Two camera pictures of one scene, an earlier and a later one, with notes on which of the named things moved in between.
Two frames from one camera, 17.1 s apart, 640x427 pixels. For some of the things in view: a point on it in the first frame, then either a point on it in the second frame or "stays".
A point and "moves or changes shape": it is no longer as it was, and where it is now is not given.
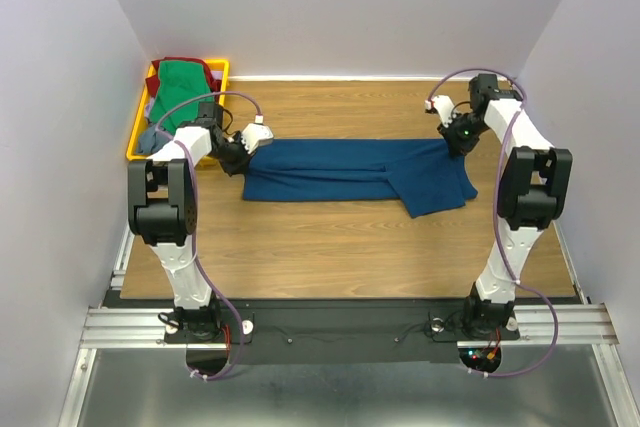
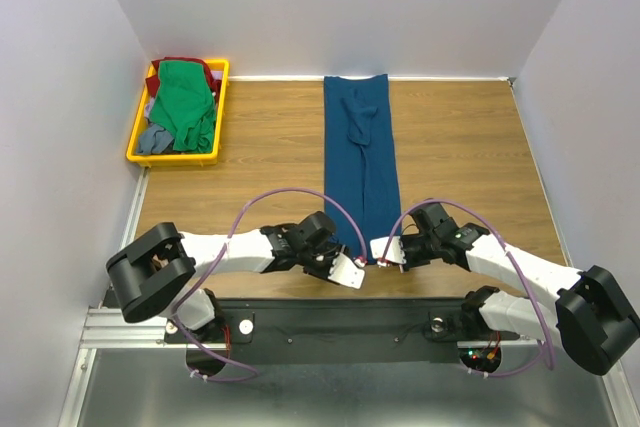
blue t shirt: (422, 174) moves or changes shape
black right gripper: (456, 147) → (410, 262)
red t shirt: (152, 81) stays
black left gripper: (242, 163) → (334, 249)
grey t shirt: (150, 140) stays
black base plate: (343, 331) stays
